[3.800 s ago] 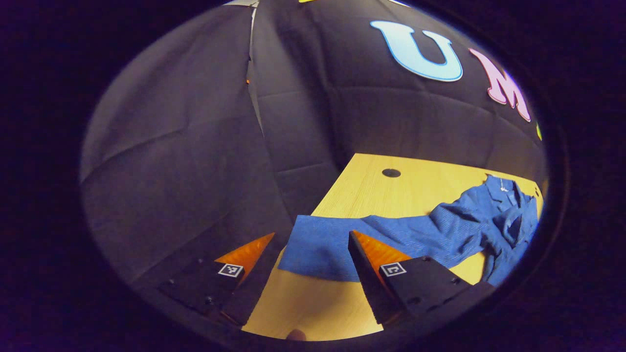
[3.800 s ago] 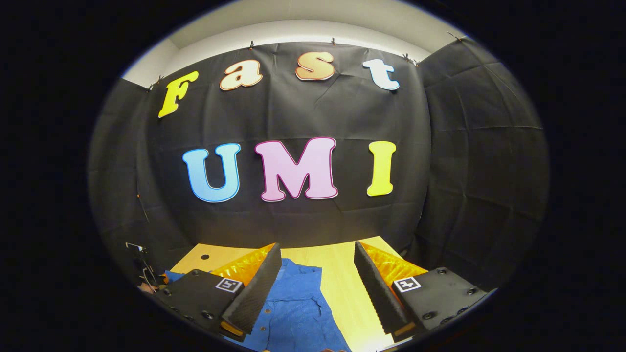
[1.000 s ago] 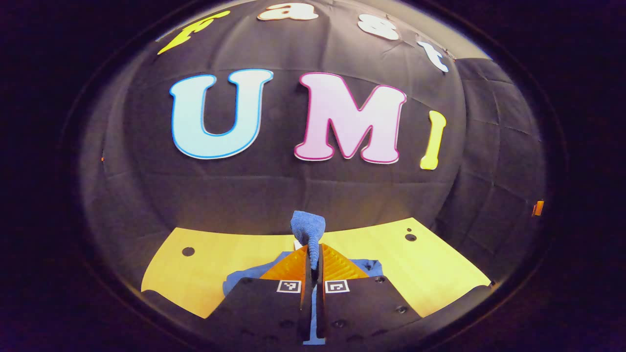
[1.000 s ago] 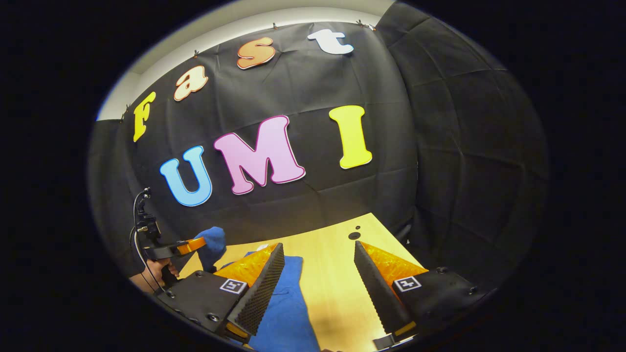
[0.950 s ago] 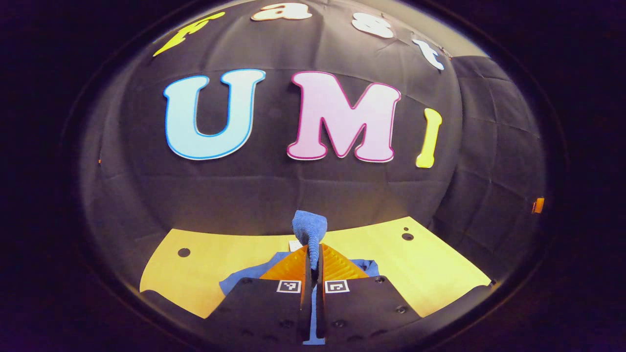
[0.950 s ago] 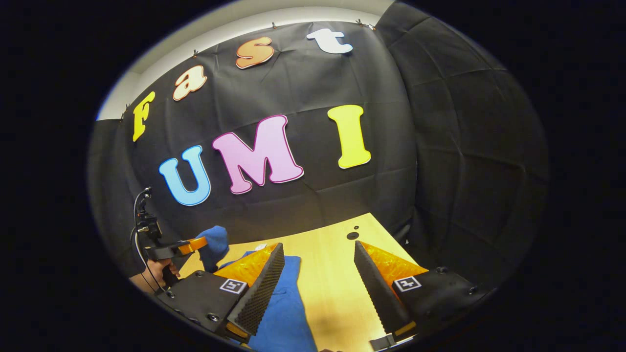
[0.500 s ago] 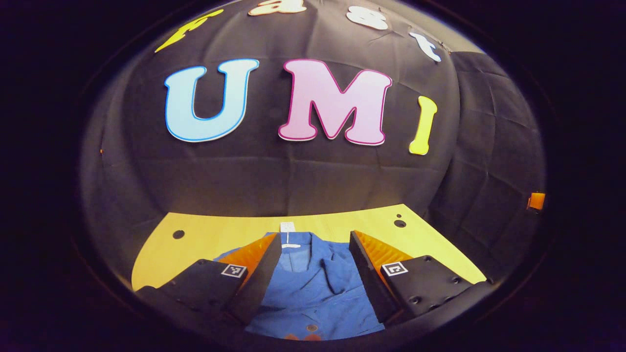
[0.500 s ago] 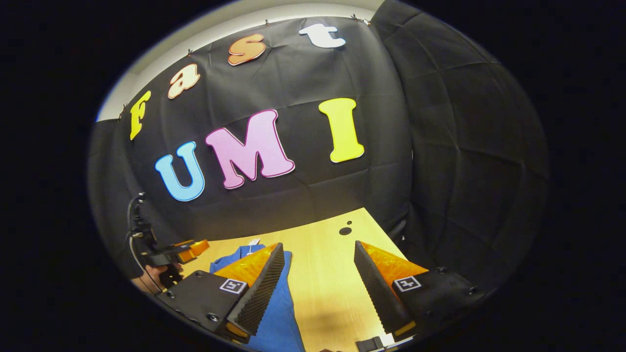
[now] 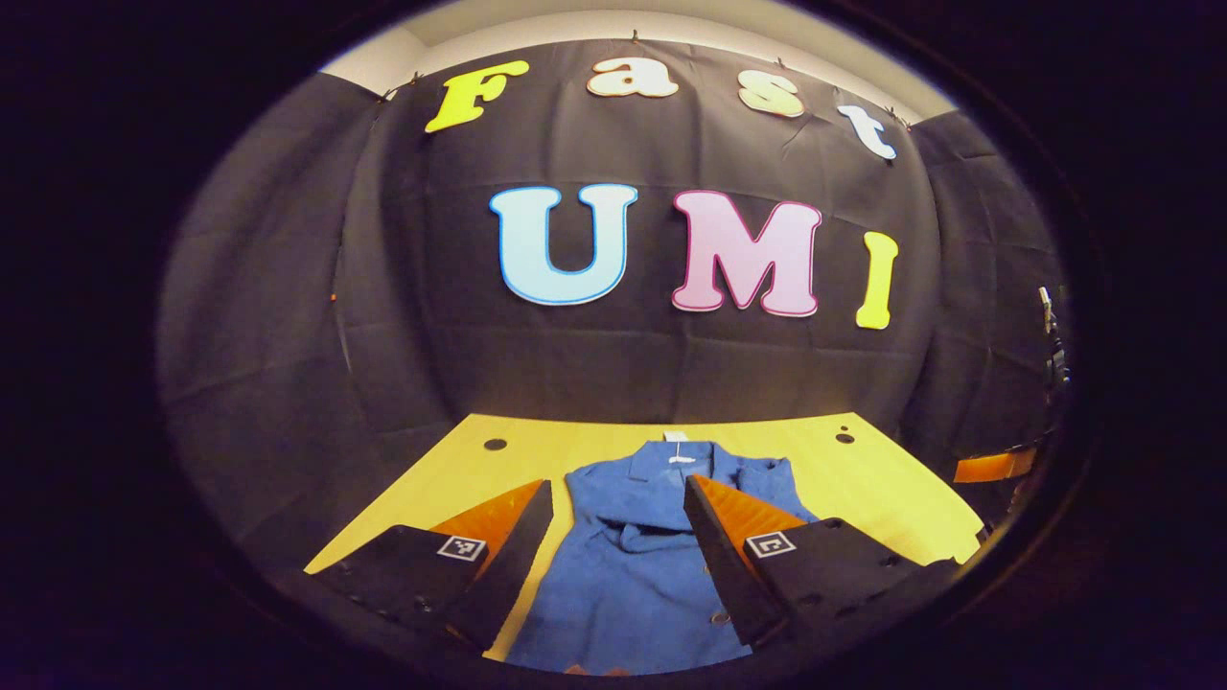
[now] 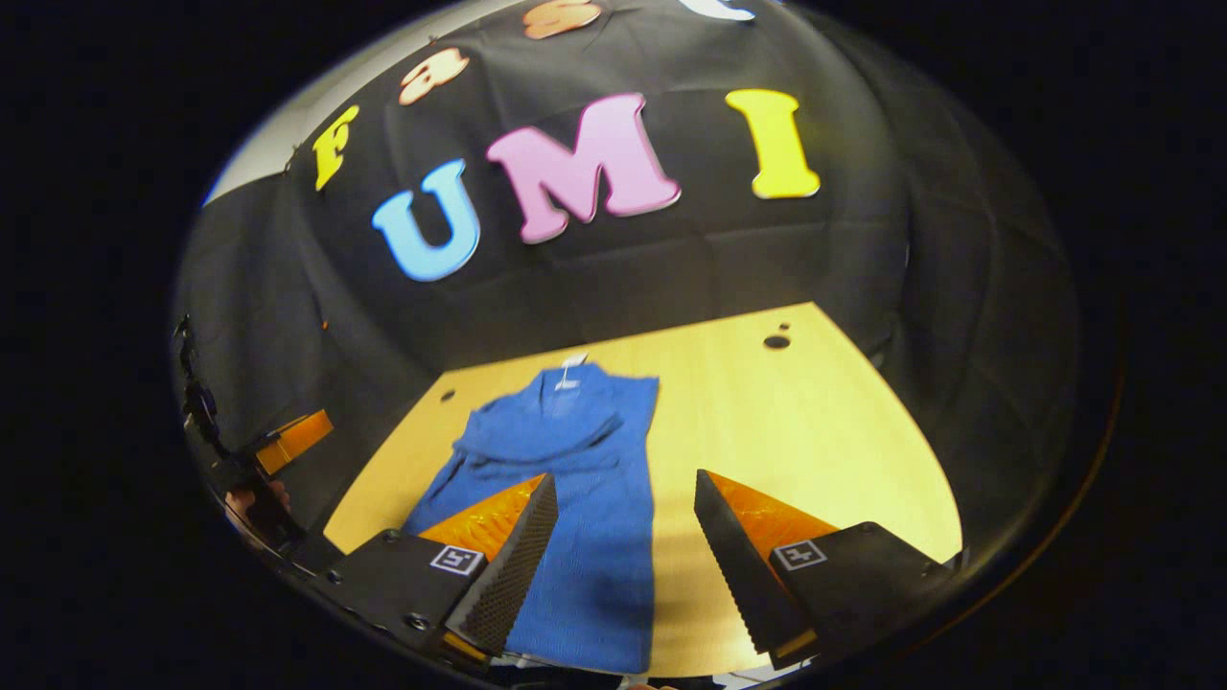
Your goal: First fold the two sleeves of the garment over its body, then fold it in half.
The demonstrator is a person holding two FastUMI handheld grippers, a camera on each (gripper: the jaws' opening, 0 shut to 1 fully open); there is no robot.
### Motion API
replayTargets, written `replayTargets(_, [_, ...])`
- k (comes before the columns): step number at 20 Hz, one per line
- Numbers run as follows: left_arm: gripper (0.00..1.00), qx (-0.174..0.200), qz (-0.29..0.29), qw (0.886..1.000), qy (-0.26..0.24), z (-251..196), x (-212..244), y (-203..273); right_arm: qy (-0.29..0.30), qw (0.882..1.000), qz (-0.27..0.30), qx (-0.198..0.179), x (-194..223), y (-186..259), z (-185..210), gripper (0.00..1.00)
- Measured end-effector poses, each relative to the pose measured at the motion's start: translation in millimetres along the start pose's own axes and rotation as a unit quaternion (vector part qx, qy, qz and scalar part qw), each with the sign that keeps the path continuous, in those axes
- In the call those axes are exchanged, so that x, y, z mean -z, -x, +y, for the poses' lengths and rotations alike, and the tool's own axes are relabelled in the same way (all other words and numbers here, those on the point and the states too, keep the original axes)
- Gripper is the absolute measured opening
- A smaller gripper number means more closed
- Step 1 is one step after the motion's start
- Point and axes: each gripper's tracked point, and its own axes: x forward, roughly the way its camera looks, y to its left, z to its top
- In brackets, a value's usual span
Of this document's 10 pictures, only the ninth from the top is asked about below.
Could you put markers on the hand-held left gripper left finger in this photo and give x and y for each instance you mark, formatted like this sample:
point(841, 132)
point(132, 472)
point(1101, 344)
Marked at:
point(508, 565)

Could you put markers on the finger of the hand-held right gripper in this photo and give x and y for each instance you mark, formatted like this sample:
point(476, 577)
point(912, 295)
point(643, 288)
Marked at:
point(997, 466)

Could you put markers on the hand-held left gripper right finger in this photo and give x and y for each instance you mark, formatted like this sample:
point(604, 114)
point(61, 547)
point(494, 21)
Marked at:
point(719, 556)

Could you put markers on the blue knit cardigan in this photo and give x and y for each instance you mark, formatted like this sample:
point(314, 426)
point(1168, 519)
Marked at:
point(623, 575)

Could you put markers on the black backdrop cloth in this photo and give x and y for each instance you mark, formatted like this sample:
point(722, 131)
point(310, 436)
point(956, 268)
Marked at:
point(431, 364)

